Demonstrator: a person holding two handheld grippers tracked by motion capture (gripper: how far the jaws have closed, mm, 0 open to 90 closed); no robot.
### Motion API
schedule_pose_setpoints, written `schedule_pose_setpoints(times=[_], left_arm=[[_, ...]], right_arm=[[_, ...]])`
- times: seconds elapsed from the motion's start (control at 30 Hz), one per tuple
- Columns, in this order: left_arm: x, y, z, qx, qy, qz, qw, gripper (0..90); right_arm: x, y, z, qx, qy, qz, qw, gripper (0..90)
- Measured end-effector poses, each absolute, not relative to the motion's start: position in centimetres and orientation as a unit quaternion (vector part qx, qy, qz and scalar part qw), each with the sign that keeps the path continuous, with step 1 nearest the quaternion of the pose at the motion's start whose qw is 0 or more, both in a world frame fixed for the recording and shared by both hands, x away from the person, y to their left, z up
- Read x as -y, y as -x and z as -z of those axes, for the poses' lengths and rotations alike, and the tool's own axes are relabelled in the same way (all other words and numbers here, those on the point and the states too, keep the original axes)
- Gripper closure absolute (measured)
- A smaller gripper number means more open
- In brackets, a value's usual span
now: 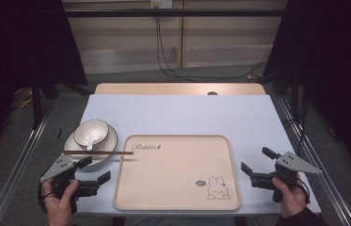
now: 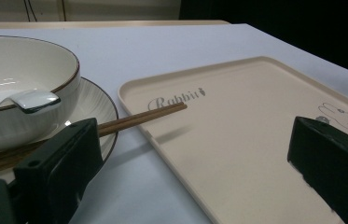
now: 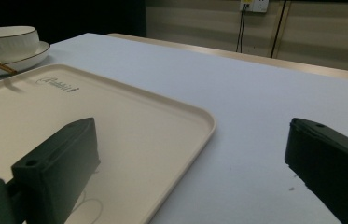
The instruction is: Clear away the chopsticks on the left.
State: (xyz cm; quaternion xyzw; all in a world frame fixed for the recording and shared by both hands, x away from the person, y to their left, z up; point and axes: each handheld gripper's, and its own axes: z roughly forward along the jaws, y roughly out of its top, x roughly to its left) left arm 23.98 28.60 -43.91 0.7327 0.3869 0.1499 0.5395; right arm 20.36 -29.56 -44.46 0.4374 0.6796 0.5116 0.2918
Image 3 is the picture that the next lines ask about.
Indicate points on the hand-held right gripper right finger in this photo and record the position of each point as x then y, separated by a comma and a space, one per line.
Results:
333, 161

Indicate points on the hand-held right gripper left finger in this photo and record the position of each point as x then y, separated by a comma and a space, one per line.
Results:
59, 168

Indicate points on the beige plastic tray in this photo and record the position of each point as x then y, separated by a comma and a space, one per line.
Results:
125, 130

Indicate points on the white gold-rimmed plate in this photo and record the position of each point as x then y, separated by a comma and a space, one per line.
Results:
25, 59

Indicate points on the white gold-rimmed bowl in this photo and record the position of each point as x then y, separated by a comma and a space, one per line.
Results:
8, 40

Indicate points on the white wall power socket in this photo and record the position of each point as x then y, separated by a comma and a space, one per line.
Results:
254, 5

